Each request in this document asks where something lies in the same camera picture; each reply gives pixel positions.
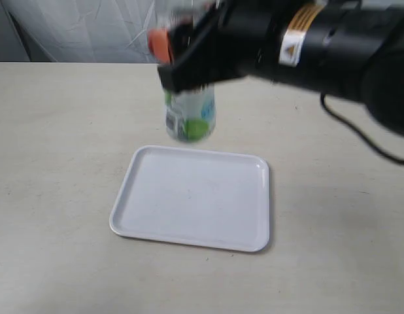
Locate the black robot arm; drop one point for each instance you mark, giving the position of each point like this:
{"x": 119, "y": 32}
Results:
{"x": 353, "y": 54}

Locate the white plastic tray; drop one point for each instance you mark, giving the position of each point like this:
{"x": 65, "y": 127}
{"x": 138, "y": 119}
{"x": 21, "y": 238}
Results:
{"x": 203, "y": 198}

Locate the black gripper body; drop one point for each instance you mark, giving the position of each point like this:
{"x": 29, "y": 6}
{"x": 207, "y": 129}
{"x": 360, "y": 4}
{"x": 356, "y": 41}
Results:
{"x": 230, "y": 41}

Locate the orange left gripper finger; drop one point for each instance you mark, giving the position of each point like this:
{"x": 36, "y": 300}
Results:
{"x": 159, "y": 45}

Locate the clear plastic water bottle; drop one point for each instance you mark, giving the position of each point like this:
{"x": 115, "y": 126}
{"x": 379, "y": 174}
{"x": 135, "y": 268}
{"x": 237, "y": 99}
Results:
{"x": 189, "y": 116}

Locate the white wrinkled backdrop cloth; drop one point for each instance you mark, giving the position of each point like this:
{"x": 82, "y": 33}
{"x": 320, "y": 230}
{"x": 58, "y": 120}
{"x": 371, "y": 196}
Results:
{"x": 87, "y": 31}

